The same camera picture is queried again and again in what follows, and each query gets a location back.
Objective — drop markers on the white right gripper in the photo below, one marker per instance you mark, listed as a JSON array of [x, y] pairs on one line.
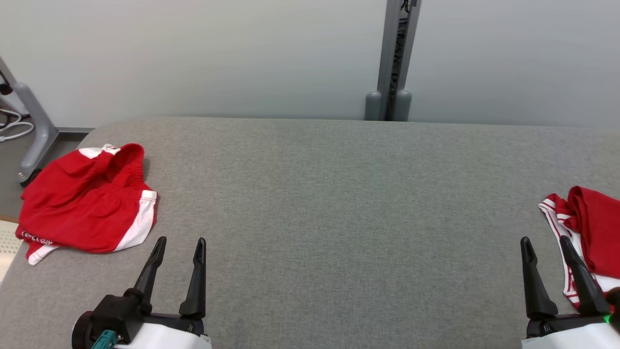
[[571, 337]]

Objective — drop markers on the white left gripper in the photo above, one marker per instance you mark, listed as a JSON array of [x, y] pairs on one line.
[[164, 337]]

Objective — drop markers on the red white basketball jersey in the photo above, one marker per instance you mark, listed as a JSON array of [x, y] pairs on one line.
[[598, 228]]

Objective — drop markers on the red white basketball shorts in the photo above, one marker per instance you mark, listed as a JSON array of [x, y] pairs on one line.
[[82, 208]]

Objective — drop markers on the white textured floor mat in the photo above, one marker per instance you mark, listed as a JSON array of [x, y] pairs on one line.
[[8, 247]]

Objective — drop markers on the grey metal stand leg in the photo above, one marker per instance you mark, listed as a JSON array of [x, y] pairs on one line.
[[36, 126]]

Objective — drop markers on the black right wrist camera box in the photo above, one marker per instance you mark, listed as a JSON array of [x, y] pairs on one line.
[[615, 298]]

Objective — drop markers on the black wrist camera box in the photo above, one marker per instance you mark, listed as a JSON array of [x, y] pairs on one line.
[[615, 298], [116, 315]]

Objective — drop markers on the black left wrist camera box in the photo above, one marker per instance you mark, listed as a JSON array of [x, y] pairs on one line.
[[116, 315]]

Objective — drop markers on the teal left camera connector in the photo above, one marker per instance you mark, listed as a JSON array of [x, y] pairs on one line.
[[104, 340]]

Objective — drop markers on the grey metal partition post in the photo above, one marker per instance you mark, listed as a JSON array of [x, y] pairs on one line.
[[395, 48]]

